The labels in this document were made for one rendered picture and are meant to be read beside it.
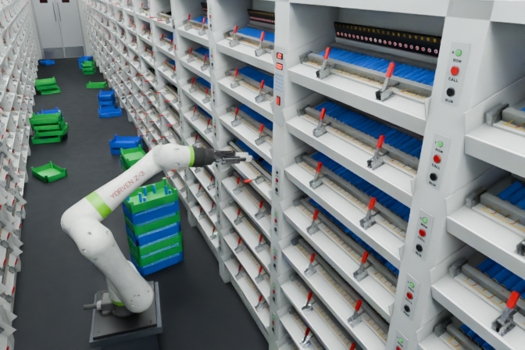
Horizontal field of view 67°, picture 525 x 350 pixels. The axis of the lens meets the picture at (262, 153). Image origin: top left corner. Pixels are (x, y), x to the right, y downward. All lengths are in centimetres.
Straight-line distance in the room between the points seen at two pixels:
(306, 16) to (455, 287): 91
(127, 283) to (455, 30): 147
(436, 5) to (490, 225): 46
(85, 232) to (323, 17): 115
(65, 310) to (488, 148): 240
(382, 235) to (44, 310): 212
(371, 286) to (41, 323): 196
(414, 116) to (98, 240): 116
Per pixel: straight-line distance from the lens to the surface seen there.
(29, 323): 275
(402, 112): 98
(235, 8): 204
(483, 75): 86
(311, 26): 141
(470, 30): 86
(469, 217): 95
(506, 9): 82
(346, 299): 149
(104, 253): 162
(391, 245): 114
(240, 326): 241
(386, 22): 130
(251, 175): 186
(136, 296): 185
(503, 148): 84
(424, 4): 93
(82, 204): 174
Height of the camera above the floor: 177
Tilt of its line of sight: 23 degrees down
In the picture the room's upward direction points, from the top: straight up
